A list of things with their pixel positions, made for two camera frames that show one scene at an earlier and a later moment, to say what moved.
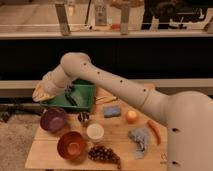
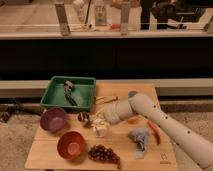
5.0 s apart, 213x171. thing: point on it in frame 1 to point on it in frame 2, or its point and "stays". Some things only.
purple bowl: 52,119 stays
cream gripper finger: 39,94 to 99,120
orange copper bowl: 71,145 stays
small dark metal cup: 83,117 stays
